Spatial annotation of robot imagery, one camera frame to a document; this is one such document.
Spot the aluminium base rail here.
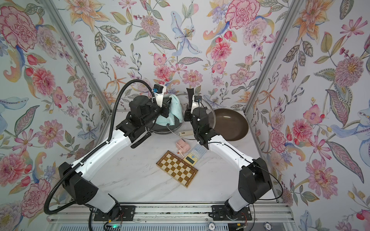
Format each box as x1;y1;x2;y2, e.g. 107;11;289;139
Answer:
46;202;298;231

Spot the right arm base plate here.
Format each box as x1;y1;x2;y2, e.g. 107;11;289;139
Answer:
209;205;252;221

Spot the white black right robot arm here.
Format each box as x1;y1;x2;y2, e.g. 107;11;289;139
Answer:
184;107;272;216

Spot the glass pot lid black handle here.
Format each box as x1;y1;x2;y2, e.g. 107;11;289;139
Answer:
165;88;217;141

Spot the pink small box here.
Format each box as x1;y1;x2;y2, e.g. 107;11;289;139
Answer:
175;139;190;155

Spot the black corrugated cable hose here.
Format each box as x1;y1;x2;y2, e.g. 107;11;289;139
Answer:
44;79;157;216

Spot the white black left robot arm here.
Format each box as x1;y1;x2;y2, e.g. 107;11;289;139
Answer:
59;95;172;214

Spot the aluminium corner frame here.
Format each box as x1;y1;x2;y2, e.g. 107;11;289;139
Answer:
244;1;302;116
41;0;112;115

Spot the brown frying pan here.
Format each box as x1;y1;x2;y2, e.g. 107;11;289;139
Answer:
214;109;249;141

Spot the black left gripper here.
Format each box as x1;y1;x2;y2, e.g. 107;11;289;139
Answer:
141;97;173;128

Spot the wooden chessboard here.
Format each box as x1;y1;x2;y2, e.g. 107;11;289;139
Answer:
156;151;198;188

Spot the aluminium corner frame right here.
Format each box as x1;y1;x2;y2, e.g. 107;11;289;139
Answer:
244;1;302;116

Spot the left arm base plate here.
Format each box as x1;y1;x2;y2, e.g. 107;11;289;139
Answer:
93;205;136;222

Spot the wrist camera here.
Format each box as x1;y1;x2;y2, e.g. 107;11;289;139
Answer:
153;84;167;107
190;95;207;114

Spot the black frying pan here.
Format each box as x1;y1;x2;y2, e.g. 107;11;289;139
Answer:
130;96;186;149

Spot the yellow blue calculator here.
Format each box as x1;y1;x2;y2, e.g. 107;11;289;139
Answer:
183;144;208;166

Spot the light green cloth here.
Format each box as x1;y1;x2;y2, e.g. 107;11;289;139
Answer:
156;94;184;127

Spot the aluminium corner frame left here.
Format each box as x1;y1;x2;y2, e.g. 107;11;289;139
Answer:
41;0;112;115

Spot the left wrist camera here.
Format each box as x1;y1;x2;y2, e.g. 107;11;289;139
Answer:
153;84;167;107

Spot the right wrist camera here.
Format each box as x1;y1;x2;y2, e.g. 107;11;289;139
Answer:
190;95;207;114

